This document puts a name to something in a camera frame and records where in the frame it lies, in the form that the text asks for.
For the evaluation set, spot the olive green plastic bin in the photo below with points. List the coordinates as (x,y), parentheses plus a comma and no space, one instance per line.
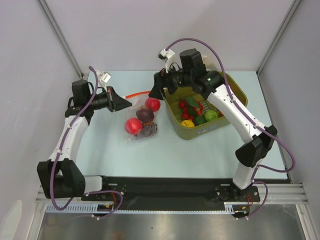
(174,114)

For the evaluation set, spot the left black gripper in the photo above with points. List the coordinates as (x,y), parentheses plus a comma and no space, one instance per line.
(115,103)

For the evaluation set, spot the red fake apple upper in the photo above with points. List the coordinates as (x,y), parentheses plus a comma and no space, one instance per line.
(153,103)

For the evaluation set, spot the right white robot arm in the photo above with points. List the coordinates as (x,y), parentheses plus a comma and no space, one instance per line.
(214,87)

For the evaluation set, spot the small orange fake tangerine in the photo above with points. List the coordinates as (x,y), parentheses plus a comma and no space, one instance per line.
(147,123)

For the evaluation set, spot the fake lychee bunch with leaf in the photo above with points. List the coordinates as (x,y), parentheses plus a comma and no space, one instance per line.
(190,108)

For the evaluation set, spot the light green custard apple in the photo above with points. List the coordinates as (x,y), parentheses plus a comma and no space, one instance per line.
(211,115)

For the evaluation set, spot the dark purple fake grapes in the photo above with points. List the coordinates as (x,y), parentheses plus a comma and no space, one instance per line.
(148,130)

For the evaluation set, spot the aluminium frame rail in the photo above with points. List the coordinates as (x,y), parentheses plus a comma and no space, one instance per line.
(286,194)

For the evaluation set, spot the red fake apple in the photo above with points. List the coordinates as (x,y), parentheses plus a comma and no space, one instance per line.
(133,126)
(153,103)

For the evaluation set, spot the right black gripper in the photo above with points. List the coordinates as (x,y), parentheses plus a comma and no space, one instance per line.
(161,81)

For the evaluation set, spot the yellow fake apple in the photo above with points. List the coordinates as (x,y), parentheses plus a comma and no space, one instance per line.
(187,123)

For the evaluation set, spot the white slotted cable duct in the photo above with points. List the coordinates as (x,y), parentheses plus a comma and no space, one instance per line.
(107,207)

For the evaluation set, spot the dark green fake lime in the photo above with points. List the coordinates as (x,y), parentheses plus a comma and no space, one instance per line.
(199,120)

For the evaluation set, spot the clear zip bag orange seal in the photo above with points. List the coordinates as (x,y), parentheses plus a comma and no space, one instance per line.
(137,99)

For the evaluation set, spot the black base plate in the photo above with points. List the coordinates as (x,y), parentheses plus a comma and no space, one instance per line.
(180,191)

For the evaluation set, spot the red fake apple lower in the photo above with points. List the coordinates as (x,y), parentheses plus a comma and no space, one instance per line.
(133,126)

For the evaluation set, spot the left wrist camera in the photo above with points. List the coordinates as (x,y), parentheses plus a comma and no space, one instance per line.
(103,78)

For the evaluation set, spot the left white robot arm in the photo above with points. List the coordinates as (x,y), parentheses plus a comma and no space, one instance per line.
(59,175)

